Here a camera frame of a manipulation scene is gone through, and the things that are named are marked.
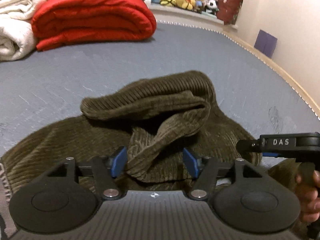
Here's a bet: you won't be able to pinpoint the red folded quilt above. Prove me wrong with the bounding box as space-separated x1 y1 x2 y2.
31 0 157 51

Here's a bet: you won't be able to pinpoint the white folded blanket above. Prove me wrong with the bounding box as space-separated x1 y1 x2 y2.
1 0 47 61

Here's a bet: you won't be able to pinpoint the purple box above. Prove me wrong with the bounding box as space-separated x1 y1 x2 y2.
254 29 278 58

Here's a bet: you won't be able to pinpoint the dark red cushion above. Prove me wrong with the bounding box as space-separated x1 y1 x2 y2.
216 0 243 25

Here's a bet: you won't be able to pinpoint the panda plush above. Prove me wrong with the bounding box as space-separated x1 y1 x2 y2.
206 0 219 14

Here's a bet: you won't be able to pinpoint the person right hand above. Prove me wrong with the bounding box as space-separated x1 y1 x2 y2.
295 171 320 223

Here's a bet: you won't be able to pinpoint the olive corduroy pants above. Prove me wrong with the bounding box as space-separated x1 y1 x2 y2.
0 70 308 240

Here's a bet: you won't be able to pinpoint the wooden bed frame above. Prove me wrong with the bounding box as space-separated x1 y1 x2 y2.
149 4 319 118

